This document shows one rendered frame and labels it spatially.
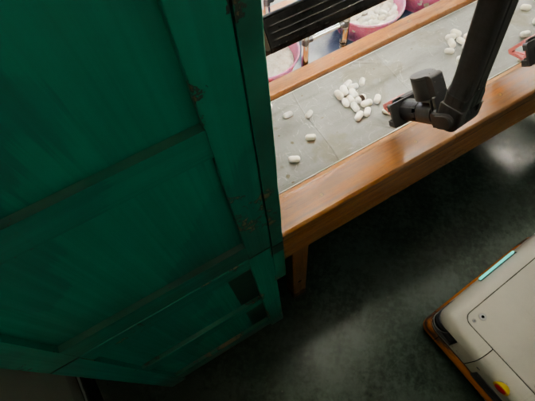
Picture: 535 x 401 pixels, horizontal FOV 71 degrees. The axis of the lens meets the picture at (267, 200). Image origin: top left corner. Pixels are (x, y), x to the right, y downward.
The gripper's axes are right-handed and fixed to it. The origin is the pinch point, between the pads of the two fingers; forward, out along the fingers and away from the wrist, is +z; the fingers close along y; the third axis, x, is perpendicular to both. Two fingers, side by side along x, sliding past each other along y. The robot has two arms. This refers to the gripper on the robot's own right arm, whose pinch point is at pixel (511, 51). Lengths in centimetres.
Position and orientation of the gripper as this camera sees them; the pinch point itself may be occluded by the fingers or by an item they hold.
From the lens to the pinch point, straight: 139.7
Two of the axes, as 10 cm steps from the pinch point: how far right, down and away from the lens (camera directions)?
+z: -3.2, -2.7, 9.1
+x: 3.9, 8.4, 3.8
